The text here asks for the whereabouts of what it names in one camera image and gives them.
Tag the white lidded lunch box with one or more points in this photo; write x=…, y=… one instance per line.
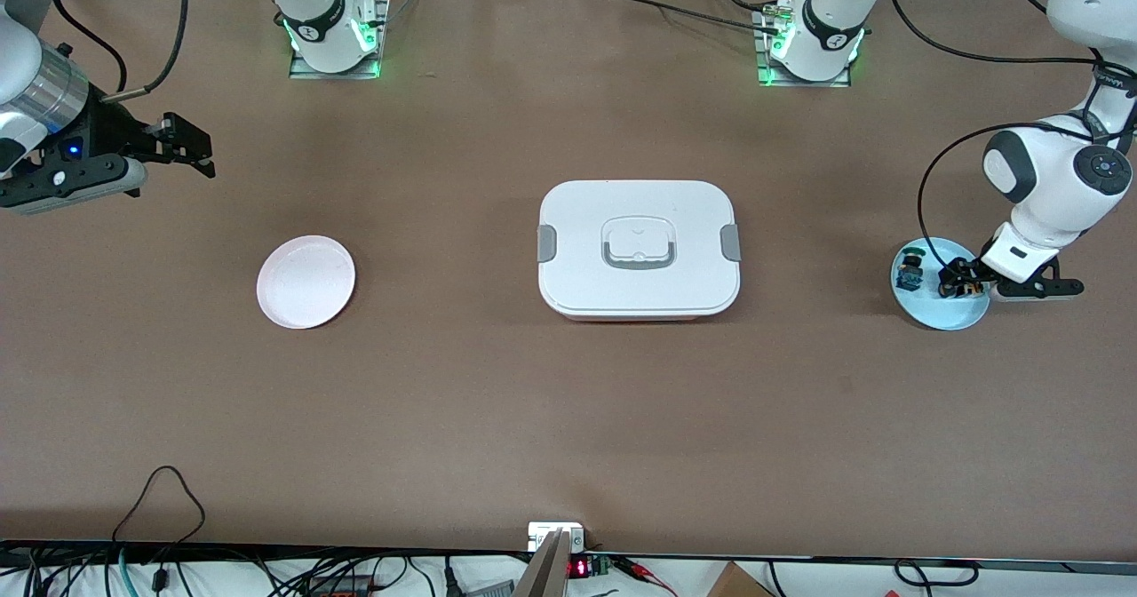
x=640, y=295

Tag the pale pink round plate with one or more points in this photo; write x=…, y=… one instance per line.
x=306, y=282

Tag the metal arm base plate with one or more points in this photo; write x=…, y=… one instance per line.
x=804, y=82
x=306, y=75

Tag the green push-button switch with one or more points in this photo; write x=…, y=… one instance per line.
x=910, y=270

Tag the white socket box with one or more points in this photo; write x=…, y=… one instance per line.
x=544, y=533

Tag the brown cardboard piece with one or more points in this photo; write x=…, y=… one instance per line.
x=737, y=582

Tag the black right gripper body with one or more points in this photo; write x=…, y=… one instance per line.
x=111, y=129

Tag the red display module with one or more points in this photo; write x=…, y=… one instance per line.
x=582, y=568

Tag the light blue round plate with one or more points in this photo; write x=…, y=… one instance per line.
x=942, y=314

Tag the aluminium bar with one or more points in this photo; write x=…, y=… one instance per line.
x=546, y=570

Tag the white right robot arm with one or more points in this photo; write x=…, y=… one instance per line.
x=320, y=11

